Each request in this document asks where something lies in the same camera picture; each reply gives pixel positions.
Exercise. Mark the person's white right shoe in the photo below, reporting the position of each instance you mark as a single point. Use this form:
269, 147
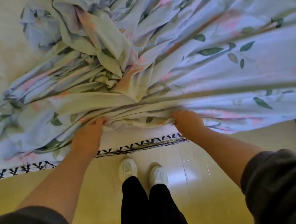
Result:
158, 174

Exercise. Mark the person's right hand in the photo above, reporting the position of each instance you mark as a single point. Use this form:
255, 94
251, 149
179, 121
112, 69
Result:
189, 123

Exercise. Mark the person's left forearm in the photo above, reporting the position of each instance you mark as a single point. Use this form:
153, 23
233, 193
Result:
59, 186

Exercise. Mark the person's white left shoe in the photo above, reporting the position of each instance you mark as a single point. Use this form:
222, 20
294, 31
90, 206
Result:
127, 168

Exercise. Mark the person's white shoe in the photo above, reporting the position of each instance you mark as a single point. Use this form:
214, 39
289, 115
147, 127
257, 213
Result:
127, 168
158, 174

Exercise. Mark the person's black trousers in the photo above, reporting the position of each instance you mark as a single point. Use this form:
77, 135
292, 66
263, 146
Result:
150, 213

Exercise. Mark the person's right forearm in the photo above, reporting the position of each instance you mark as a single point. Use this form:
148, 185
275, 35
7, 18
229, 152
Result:
224, 154

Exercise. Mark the floral leaf print bed sheet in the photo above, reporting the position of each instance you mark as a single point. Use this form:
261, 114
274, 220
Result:
156, 58

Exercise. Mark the person's left hand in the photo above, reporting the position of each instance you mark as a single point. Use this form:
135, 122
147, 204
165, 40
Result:
88, 139

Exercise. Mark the dark grey right sleeve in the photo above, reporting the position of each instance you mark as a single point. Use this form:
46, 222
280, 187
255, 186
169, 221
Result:
294, 188

